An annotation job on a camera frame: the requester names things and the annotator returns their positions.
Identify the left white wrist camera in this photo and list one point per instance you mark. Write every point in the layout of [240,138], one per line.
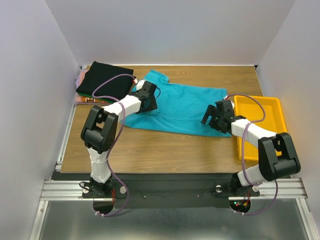
[139,84]

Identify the lilac folded t shirt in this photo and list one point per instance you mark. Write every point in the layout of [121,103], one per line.
[81,77]

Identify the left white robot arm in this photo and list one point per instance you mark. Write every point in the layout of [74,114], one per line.
[102,129]

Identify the black folded t shirt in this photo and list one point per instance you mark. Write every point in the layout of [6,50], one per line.
[106,80]

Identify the left side aluminium rail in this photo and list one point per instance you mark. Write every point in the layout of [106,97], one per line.
[64,143]

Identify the aluminium extrusion rail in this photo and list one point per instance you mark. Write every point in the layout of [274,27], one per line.
[69,190]

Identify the yellow plastic tray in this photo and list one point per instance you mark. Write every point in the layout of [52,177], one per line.
[267,108]

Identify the teal t shirt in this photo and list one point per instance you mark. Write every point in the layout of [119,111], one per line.
[180,108]

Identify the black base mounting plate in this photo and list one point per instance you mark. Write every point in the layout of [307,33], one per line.
[169,190]

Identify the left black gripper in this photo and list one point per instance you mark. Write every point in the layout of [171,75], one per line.
[153,105]

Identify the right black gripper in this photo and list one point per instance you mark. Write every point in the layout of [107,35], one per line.
[213,117]

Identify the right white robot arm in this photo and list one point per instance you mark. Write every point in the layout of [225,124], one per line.
[277,155]

